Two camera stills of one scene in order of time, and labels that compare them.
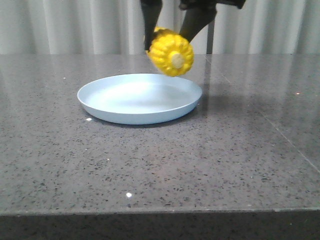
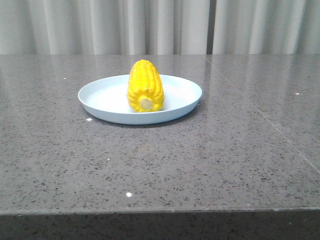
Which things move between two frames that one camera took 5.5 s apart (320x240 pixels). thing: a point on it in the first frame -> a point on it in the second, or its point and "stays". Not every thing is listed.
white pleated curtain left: (78, 27) stays
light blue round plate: (141, 99) stays
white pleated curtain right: (267, 27) stays
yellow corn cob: (170, 53) -> (145, 92)
